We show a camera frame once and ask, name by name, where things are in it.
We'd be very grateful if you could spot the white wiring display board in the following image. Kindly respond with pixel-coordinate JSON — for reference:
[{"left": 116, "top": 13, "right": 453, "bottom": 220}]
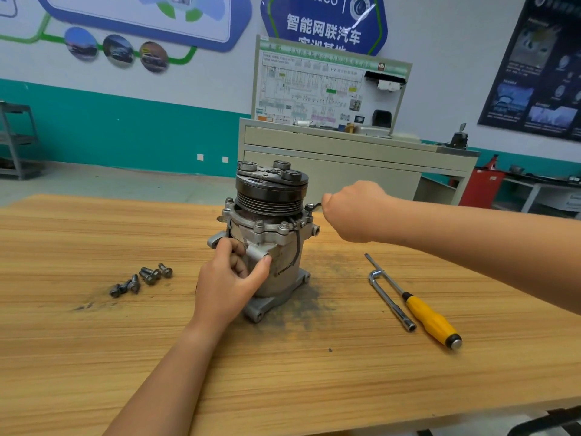
[{"left": 251, "top": 36, "right": 413, "bottom": 137}]

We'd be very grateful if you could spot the blue hexagon wall sign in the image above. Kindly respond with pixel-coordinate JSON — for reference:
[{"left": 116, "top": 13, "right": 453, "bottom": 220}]
[{"left": 260, "top": 0, "right": 390, "bottom": 56}]

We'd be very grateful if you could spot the grey metal shelf cart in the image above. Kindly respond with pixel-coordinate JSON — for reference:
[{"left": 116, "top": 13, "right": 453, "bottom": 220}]
[{"left": 0, "top": 101, "right": 42, "bottom": 180}]

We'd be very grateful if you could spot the person's right hand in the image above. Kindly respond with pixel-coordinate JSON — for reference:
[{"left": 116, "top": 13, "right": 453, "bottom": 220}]
[{"left": 321, "top": 180, "right": 402, "bottom": 244}]

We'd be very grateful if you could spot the yellow handled screwdriver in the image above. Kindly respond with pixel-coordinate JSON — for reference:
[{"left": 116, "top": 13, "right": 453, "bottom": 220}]
[{"left": 365, "top": 252, "right": 463, "bottom": 351}]

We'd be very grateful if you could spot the silver L-shaped socket wrench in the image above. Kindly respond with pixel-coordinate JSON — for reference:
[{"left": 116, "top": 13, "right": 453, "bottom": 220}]
[{"left": 367, "top": 269, "right": 418, "bottom": 333}]

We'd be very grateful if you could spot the person's right forearm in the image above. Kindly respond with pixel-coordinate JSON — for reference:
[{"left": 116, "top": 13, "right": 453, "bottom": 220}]
[{"left": 386, "top": 197, "right": 581, "bottom": 316}]

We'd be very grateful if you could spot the person's left forearm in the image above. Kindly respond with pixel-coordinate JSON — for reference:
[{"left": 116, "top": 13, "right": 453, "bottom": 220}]
[{"left": 102, "top": 320, "right": 226, "bottom": 436}]

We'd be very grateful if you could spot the round photo wall decal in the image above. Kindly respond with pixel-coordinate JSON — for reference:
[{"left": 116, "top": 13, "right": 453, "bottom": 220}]
[
  {"left": 102, "top": 34, "right": 136, "bottom": 69},
  {"left": 139, "top": 41, "right": 170, "bottom": 74},
  {"left": 64, "top": 26, "right": 100, "bottom": 62}
]

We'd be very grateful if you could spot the blue rounded infographic panel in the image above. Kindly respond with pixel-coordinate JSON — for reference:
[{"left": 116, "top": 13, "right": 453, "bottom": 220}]
[{"left": 34, "top": 0, "right": 254, "bottom": 53}]

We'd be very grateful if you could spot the red cabinet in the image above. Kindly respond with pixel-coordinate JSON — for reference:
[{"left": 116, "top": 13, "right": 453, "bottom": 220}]
[{"left": 458, "top": 168, "right": 505, "bottom": 210}]

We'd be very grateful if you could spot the small black device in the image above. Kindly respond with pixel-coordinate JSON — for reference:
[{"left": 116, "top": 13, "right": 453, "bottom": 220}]
[{"left": 449, "top": 123, "right": 470, "bottom": 150}]

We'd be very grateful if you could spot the beige workbench cabinet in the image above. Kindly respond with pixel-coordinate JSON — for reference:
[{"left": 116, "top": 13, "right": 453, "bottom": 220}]
[{"left": 237, "top": 119, "right": 479, "bottom": 207}]

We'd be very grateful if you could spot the grey metal compressor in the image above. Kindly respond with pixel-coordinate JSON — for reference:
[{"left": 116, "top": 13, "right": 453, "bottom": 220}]
[{"left": 207, "top": 159, "right": 321, "bottom": 324}]

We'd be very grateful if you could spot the dark wall poster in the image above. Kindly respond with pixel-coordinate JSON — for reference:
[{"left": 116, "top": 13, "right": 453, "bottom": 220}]
[{"left": 478, "top": 0, "right": 581, "bottom": 144}]

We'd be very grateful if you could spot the person's left hand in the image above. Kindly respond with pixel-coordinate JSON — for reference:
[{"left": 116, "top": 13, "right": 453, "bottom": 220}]
[{"left": 189, "top": 237, "right": 274, "bottom": 337}]

